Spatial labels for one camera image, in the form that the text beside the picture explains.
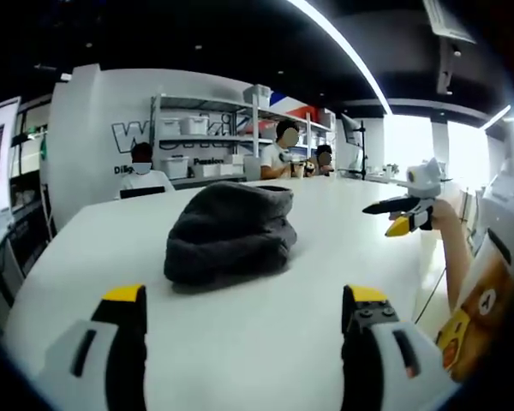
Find black laptop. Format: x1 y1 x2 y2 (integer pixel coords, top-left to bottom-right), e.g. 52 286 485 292
119 185 167 200

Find thin cable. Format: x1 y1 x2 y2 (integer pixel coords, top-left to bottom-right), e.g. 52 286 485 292
414 264 450 326

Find ceiling air vent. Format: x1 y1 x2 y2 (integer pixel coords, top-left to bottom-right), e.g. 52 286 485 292
422 0 477 45

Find dark grey towel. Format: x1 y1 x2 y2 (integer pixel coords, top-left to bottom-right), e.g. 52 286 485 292
163 181 300 286

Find metal storage shelf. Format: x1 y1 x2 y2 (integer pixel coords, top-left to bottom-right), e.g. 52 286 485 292
150 91 339 182

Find white table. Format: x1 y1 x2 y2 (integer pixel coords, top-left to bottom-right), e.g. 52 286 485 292
2 176 492 411

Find white storage bin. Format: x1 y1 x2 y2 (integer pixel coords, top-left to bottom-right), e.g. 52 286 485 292
159 157 190 180
159 116 182 139
178 114 213 138
242 84 272 108

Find person's printed shirt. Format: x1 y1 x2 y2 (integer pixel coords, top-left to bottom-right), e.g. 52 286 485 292
435 229 514 383

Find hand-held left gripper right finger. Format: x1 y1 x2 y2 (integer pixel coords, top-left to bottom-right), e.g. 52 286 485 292
340 283 451 411

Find ceiling light strip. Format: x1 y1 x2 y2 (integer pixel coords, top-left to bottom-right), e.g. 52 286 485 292
289 0 391 116

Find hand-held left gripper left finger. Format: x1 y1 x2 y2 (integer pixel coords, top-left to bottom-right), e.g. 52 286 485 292
41 283 149 411

